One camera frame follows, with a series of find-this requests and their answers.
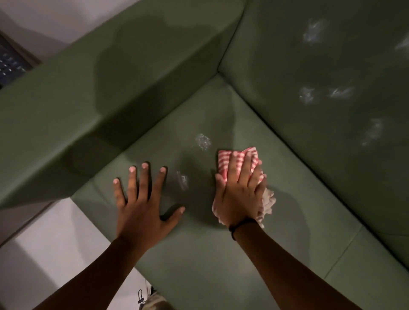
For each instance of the person's right forearm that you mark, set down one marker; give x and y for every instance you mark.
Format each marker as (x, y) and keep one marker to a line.
(287, 268)

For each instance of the person's right thumb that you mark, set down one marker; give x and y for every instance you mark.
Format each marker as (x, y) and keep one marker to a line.
(219, 185)

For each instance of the person's right hand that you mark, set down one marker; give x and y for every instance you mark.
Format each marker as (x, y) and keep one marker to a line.
(238, 201)

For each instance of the person's right little finger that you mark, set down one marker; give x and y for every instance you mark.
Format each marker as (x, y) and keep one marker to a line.
(261, 188)

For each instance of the person's left forearm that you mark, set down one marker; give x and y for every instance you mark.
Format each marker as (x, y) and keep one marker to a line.
(86, 277)

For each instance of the person's left middle finger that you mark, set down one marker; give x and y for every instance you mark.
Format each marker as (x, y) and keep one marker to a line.
(143, 180)

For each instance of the person's left little finger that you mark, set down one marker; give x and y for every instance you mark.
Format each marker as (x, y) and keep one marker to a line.
(119, 193)

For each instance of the green sofa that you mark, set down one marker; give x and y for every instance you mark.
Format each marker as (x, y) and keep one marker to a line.
(242, 95)

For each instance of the person's left hand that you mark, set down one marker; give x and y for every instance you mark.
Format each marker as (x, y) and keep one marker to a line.
(137, 217)

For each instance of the red white striped cloth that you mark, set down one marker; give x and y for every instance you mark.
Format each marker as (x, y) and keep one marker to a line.
(252, 159)

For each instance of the dark patterned rug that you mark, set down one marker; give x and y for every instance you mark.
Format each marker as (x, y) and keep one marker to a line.
(11, 62)

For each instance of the person's left thumb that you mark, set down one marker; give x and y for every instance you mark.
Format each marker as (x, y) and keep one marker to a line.
(174, 217)

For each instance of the person's right middle finger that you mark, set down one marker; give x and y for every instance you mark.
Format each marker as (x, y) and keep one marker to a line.
(245, 169)

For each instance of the black wrist band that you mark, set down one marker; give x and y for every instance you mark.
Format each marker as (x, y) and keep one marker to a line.
(240, 223)

